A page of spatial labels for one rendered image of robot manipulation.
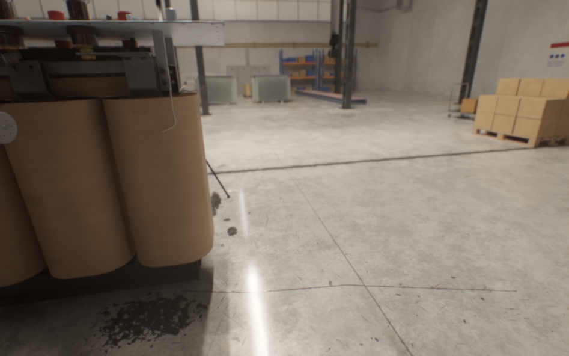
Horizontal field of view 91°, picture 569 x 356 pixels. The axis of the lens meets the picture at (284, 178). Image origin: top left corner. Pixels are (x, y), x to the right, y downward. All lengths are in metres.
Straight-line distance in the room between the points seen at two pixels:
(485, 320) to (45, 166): 2.19
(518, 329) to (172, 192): 1.79
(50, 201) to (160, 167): 0.52
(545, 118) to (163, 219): 5.75
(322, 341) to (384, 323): 0.33
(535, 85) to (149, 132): 6.21
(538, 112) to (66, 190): 6.04
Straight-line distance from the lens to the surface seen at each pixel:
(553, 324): 2.01
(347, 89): 10.61
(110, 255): 1.77
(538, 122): 6.09
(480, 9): 13.51
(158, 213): 1.56
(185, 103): 1.44
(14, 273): 1.99
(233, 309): 1.67
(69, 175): 1.61
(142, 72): 1.45
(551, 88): 6.50
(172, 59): 1.76
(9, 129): 1.31
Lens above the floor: 1.15
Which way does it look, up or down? 20 degrees down
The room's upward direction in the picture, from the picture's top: 1 degrees counter-clockwise
